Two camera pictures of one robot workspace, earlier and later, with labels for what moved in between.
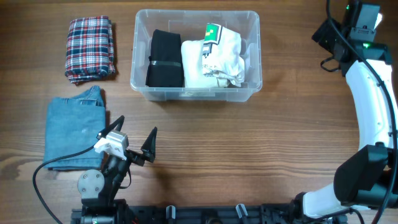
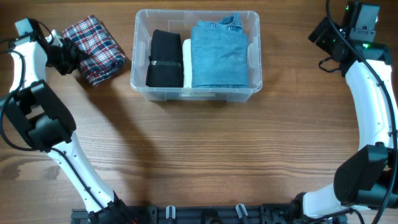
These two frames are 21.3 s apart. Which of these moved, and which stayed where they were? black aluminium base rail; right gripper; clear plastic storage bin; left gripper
Moved: left gripper
Stayed: right gripper; clear plastic storage bin; black aluminium base rail
